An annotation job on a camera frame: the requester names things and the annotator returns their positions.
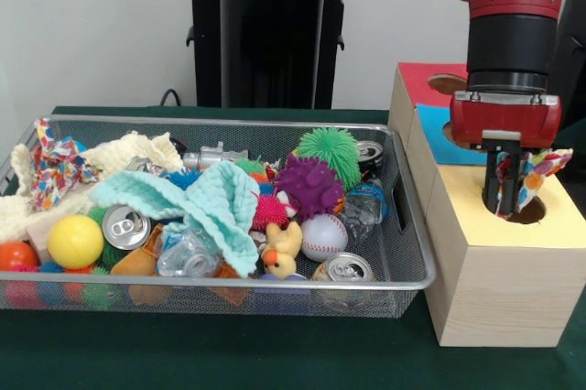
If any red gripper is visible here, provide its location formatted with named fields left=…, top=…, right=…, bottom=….
left=449, top=90, right=563, bottom=221

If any small colourful patterned cloth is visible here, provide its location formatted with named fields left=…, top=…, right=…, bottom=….
left=496, top=147, right=574, bottom=220

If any wooden three-hole box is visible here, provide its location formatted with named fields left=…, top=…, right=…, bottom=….
left=387, top=61, right=586, bottom=348

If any silver mesh bin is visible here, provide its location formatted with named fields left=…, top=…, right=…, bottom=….
left=0, top=114, right=437, bottom=318

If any black panel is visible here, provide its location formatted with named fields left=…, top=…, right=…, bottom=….
left=551, top=0, right=586, bottom=130

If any silver drink can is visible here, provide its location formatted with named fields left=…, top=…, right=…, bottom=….
left=313, top=252, right=374, bottom=282
left=101, top=203, right=152, bottom=252

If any green spiky ball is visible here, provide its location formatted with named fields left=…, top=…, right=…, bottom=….
left=296, top=127, right=363, bottom=192

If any white baseball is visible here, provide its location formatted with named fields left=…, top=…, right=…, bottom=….
left=300, top=214, right=350, bottom=263

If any purple spiky toy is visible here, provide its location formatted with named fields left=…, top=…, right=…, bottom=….
left=274, top=155, right=345, bottom=222

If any yellow plush duck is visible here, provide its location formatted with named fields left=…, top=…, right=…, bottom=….
left=260, top=221, right=304, bottom=280

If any mint knitted cloth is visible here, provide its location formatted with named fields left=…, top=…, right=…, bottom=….
left=89, top=160, right=262, bottom=279

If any dark green table cloth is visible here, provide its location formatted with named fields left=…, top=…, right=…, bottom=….
left=0, top=105, right=586, bottom=390

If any cream knitted cloth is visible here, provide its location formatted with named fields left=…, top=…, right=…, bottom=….
left=0, top=130, right=185, bottom=244

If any yellow ball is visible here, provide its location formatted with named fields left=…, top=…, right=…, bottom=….
left=46, top=214, right=105, bottom=271

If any large colourful patterned cloth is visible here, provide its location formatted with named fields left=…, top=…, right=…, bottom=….
left=27, top=117, right=103, bottom=212

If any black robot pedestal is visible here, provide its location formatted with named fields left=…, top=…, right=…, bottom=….
left=177, top=0, right=367, bottom=110

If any black cable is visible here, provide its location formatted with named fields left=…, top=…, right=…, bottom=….
left=159, top=88, right=183, bottom=108

